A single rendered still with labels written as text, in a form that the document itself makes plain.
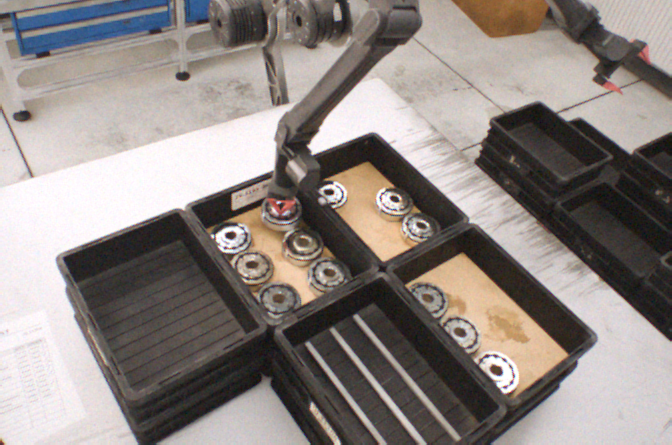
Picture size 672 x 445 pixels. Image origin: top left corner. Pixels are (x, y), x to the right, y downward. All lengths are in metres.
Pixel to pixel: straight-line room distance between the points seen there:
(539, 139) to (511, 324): 1.29
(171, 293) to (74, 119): 1.94
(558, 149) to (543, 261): 0.88
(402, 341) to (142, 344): 0.57
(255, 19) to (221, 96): 1.22
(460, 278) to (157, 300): 0.73
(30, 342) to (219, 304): 0.45
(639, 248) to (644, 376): 0.90
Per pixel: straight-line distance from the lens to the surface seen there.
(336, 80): 1.22
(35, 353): 1.60
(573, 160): 2.67
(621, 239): 2.61
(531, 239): 1.95
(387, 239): 1.62
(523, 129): 2.72
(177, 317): 1.44
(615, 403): 1.72
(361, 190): 1.72
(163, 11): 3.29
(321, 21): 1.76
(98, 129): 3.22
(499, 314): 1.56
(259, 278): 1.46
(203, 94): 3.41
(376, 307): 1.48
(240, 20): 2.20
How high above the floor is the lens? 2.03
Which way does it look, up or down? 45 degrees down
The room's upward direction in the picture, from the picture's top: 10 degrees clockwise
